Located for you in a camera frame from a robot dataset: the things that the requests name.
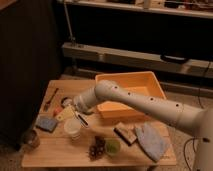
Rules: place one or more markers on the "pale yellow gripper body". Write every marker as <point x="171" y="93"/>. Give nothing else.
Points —
<point x="65" y="113"/>

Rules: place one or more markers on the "dark purple grape bunch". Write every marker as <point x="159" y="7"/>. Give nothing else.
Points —
<point x="97" y="149"/>

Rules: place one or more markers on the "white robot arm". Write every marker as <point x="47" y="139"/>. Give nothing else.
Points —
<point x="194" y="121"/>

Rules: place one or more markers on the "green plastic cup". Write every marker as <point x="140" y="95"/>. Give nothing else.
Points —
<point x="112" y="147"/>

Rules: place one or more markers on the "orange fruit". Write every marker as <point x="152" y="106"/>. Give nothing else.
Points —
<point x="56" y="111"/>

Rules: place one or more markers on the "dark metal fork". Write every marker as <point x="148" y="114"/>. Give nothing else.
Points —
<point x="47" y="104"/>

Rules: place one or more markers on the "blue sponge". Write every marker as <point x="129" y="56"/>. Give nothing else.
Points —
<point x="46" y="123"/>

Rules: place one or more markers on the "brown glass jar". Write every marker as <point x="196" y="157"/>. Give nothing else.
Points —
<point x="31" y="139"/>

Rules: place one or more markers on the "blue grey cloth mitt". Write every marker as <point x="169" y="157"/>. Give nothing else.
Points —
<point x="151" y="142"/>

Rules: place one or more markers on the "black tool on shelf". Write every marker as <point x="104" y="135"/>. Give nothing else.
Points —
<point x="172" y="59"/>

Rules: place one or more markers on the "white handled kitchen utensil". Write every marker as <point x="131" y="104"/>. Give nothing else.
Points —
<point x="67" y="102"/>

